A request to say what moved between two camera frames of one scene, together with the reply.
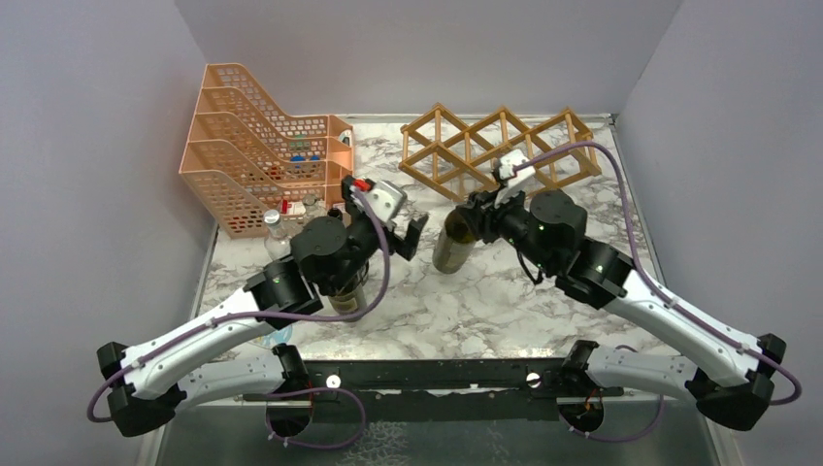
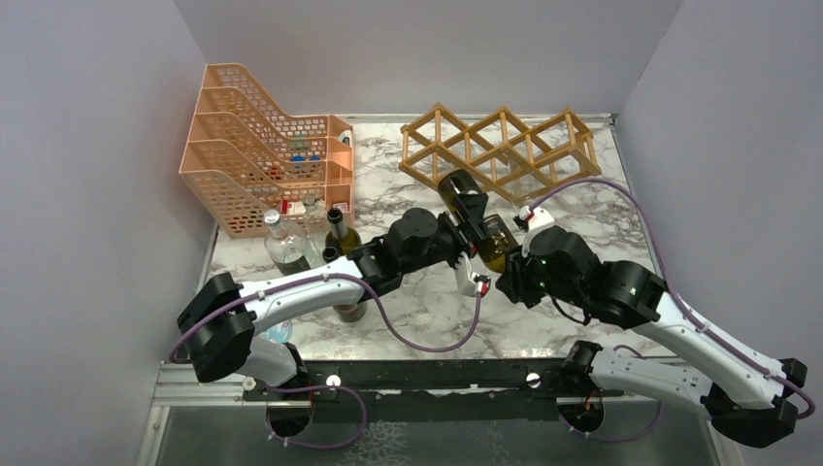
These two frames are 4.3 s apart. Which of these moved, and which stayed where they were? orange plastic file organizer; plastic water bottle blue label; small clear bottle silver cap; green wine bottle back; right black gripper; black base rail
Moved: green wine bottle back; right black gripper
Stayed: orange plastic file organizer; plastic water bottle blue label; small clear bottle silver cap; black base rail
